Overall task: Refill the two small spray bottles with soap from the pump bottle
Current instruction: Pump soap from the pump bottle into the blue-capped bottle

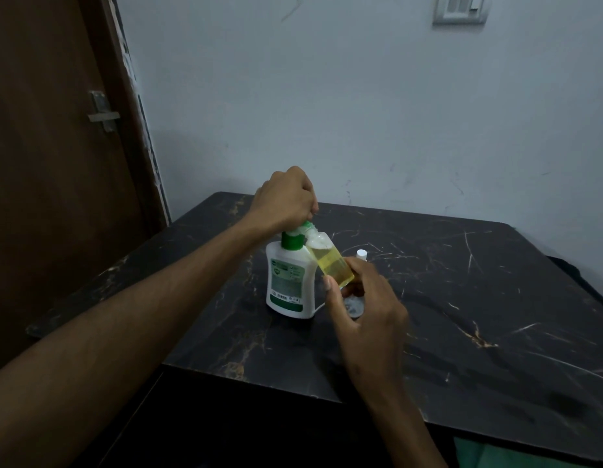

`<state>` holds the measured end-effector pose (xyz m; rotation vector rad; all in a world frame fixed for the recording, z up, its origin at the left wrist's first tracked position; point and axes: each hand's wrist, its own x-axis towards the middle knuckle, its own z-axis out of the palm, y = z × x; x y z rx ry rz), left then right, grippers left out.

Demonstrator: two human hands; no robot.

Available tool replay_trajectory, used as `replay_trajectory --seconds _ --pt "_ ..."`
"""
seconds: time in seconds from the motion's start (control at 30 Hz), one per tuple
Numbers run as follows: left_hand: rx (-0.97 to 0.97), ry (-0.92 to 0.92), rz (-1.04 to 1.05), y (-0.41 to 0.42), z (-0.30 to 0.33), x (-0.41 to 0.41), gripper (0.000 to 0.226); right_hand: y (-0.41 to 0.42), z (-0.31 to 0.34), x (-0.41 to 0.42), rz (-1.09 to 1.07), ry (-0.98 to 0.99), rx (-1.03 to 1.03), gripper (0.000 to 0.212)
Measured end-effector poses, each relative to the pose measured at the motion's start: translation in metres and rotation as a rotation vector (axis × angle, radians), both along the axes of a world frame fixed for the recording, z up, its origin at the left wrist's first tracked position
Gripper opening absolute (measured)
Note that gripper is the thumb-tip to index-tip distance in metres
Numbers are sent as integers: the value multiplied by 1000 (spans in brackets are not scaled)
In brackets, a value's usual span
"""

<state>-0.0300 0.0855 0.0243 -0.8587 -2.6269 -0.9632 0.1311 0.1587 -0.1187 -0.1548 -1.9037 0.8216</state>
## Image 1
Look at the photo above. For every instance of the person's left hand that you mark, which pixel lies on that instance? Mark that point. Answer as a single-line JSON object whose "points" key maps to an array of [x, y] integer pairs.
{"points": [[284, 199]]}

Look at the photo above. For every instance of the person's right hand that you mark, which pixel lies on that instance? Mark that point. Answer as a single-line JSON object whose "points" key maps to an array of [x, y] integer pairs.
{"points": [[374, 331]]}

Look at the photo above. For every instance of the small clear bottle white cap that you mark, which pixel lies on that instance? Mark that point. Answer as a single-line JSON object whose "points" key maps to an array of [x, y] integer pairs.
{"points": [[355, 307]]}

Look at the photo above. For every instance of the white green hand sanitizer bottle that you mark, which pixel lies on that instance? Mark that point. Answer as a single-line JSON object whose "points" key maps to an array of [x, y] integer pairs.
{"points": [[286, 287]]}

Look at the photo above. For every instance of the person's left forearm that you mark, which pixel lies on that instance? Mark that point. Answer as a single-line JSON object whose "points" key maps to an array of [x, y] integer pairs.
{"points": [[101, 336]]}

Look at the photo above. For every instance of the person's right forearm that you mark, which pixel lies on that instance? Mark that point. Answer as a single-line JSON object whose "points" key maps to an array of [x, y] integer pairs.
{"points": [[408, 433]]}

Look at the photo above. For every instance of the green cloth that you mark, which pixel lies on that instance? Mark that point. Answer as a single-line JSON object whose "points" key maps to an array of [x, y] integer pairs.
{"points": [[501, 458]]}

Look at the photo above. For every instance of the metal door latch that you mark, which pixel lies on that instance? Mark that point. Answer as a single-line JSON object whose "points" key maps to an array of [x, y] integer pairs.
{"points": [[104, 114]]}

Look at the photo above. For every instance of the brown wooden door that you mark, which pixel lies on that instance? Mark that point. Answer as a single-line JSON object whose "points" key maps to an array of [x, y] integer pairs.
{"points": [[43, 214]]}

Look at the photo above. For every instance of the white wall switch plate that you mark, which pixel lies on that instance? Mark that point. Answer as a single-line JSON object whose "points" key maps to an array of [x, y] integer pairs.
{"points": [[460, 9]]}

